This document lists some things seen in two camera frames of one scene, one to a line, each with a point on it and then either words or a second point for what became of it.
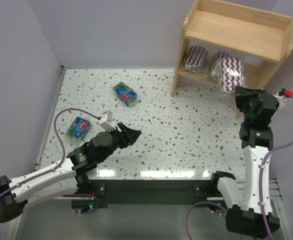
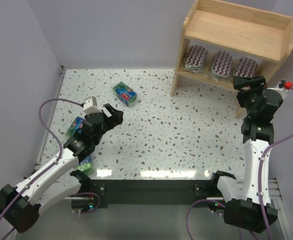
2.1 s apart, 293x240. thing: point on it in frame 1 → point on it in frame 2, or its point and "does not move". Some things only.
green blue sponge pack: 127,95 does not move
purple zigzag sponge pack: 215,71 does not move
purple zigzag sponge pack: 195,57 does not move
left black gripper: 121,136 → 110,118
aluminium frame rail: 38,160 does not move
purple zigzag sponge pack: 232,74 → 246,67
